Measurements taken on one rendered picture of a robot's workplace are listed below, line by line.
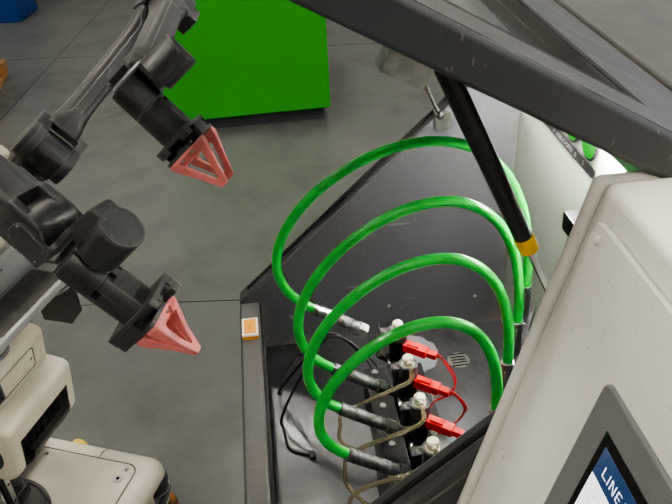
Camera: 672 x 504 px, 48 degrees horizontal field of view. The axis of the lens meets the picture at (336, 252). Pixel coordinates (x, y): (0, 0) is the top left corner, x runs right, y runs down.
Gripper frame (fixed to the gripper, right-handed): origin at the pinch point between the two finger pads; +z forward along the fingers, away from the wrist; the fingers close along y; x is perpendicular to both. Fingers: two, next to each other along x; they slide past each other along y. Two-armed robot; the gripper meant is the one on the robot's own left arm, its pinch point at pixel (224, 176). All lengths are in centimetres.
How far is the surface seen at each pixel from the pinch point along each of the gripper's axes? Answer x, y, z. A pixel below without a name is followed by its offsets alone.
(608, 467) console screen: -24, -61, 34
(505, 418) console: -15, -43, 36
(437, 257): -18.9, -25.4, 24.2
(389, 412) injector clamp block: 7.9, -6.2, 43.8
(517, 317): -18.0, -11.1, 43.2
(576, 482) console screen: -20, -58, 36
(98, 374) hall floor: 129, 128, 19
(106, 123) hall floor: 136, 341, -67
